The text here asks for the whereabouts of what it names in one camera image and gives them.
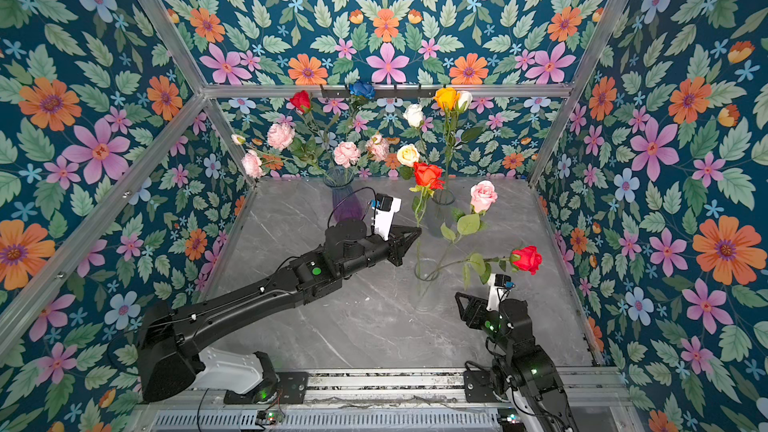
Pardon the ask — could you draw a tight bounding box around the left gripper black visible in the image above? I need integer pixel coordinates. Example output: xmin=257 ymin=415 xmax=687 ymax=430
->
xmin=339 ymin=219 xmax=426 ymax=276

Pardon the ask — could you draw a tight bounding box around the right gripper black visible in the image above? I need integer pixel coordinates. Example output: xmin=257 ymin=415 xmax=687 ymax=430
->
xmin=454 ymin=291 xmax=515 ymax=358

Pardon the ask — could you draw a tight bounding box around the clear ribbed glass vase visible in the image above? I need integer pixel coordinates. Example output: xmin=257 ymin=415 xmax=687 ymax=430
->
xmin=424 ymin=189 xmax=456 ymax=238

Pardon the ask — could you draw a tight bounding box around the purple blue glass vase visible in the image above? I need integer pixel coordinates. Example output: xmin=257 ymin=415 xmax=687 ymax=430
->
xmin=323 ymin=166 xmax=364 ymax=222

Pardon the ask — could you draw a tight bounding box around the cream peach rose stem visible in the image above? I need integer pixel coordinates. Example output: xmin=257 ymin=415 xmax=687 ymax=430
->
xmin=396 ymin=144 xmax=420 ymax=180

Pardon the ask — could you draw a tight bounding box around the pink rosebud stem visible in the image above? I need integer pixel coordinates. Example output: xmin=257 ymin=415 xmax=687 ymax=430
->
xmin=428 ymin=180 xmax=498 ymax=284

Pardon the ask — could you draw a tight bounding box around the red rose stem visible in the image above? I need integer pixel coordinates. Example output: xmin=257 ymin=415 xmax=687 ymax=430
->
xmin=435 ymin=245 xmax=543 ymax=289
xmin=411 ymin=161 xmax=445 ymax=285
xmin=289 ymin=90 xmax=334 ymax=181

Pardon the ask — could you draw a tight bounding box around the orange rose stem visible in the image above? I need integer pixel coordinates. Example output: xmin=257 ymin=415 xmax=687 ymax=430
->
xmin=434 ymin=87 xmax=460 ymax=185

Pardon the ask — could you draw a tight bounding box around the white rose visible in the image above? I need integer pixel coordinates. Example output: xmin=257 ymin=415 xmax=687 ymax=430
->
xmin=445 ymin=89 xmax=473 ymax=175

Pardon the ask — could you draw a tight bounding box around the blue rose stem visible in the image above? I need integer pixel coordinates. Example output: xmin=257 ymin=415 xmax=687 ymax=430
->
xmin=349 ymin=81 xmax=376 ymax=112

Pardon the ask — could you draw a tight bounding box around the pink carnation spray stem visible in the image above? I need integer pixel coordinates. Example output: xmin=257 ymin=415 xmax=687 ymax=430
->
xmin=230 ymin=123 xmax=322 ymax=179

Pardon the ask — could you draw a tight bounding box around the white rose stem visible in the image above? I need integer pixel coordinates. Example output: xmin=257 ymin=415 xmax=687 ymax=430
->
xmin=403 ymin=103 xmax=436 ymax=158

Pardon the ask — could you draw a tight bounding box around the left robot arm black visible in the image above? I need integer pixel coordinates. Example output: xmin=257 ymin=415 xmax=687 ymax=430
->
xmin=137 ymin=219 xmax=422 ymax=403

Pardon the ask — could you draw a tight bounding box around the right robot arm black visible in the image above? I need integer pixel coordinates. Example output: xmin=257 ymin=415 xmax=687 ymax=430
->
xmin=455 ymin=292 xmax=578 ymax=431

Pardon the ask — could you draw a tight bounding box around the black hook rack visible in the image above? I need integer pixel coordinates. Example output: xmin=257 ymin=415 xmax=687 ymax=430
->
xmin=317 ymin=84 xmax=442 ymax=100

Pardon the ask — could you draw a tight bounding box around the aluminium back crossbar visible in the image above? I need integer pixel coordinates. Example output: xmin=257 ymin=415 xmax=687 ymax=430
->
xmin=203 ymin=84 xmax=573 ymax=99

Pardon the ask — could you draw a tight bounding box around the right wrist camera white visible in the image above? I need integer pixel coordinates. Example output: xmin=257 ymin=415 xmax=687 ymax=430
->
xmin=487 ymin=273 xmax=515 ymax=311

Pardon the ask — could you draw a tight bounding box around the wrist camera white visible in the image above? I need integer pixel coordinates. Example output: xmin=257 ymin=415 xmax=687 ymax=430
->
xmin=372 ymin=193 xmax=402 ymax=241
xmin=487 ymin=273 xmax=515 ymax=311

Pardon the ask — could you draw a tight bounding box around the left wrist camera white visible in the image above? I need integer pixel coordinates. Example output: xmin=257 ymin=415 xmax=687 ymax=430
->
xmin=372 ymin=193 xmax=402 ymax=241

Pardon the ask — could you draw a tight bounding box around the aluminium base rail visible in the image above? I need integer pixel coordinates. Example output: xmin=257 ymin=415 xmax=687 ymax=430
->
xmin=127 ymin=361 xmax=643 ymax=431

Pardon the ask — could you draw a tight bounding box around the aluminium frame post right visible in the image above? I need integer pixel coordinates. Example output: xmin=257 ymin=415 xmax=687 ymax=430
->
xmin=529 ymin=0 xmax=629 ymax=189

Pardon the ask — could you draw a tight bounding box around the aluminium frame post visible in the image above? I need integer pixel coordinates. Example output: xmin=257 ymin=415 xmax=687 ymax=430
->
xmin=137 ymin=0 xmax=255 ymax=187
xmin=529 ymin=0 xmax=629 ymax=189

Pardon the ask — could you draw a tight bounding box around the aluminium frame post left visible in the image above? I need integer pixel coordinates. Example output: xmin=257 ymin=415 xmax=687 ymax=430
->
xmin=137 ymin=0 xmax=255 ymax=187

